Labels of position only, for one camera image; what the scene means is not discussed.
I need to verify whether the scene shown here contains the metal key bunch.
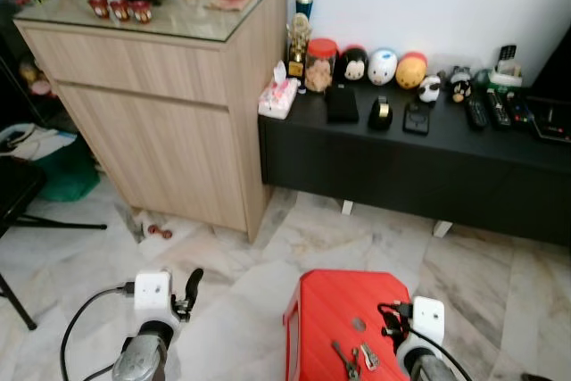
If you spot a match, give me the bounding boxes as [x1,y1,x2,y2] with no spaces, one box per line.
[331,339,381,378]

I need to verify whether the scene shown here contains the small red floor item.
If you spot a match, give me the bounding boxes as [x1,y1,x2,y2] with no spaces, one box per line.
[147,223,173,240]

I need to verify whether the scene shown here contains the red plastic stool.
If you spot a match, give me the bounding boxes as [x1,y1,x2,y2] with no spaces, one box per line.
[284,269,414,381]

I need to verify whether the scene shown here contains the green bag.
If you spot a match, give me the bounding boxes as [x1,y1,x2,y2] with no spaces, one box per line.
[36,136,101,203]

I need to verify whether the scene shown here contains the light wooden cabinet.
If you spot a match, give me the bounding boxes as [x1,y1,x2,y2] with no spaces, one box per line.
[15,0,291,244]

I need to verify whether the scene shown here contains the small black square device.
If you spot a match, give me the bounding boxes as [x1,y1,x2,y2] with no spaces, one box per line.
[403,100,432,137]

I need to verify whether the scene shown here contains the pink tissue box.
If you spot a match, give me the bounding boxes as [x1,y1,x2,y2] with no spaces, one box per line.
[259,61,301,120]

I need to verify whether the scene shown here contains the black tape dispenser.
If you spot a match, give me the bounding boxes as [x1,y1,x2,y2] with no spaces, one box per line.
[368,95,393,130]

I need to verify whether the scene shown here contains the black remote control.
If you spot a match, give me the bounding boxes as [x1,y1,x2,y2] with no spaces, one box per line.
[509,95,536,128]
[464,95,488,130]
[486,88,511,128]

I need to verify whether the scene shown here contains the black wallet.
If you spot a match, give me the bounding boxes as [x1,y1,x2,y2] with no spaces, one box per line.
[325,84,360,125]

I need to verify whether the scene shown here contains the small white dog figurine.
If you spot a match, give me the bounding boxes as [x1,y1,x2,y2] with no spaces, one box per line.
[419,75,443,103]

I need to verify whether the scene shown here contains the flat black set-top box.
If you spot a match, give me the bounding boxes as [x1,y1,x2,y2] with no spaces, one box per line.
[531,95,571,144]

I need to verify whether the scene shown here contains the orange round plush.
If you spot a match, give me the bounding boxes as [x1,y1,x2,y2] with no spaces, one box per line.
[395,52,428,90]

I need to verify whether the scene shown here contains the red lidded snack jar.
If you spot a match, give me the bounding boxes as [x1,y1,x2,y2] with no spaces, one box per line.
[304,38,339,94]

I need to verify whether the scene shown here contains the white round plush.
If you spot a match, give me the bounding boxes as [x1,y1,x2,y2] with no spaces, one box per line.
[368,48,399,87]

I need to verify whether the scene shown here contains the black mouse plush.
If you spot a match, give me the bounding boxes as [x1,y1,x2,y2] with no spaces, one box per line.
[339,45,370,85]

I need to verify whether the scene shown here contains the small gold trophy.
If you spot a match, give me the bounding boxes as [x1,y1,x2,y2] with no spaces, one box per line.
[285,13,312,79]

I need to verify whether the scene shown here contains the white green remote holder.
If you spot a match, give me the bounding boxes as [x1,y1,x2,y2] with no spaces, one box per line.
[489,45,524,89]

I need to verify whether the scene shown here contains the black flat screen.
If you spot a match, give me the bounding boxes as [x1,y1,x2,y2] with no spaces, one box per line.
[534,29,571,101]

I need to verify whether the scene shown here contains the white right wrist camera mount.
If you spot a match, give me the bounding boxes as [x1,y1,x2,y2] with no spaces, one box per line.
[410,297,445,352]

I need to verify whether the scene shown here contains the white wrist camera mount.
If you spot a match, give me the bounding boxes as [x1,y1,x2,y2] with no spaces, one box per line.
[134,271,175,320]
[410,297,445,352]

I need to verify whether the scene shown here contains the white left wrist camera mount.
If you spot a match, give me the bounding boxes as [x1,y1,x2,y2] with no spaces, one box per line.
[134,271,175,320]

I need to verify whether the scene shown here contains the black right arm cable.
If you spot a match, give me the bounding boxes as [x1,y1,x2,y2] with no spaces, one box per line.
[378,302,474,381]

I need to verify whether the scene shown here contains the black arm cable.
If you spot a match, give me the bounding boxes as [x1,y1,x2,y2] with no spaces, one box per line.
[60,284,136,381]
[378,302,474,381]

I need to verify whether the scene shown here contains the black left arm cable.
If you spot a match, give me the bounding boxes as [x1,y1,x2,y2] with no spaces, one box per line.
[60,284,136,381]

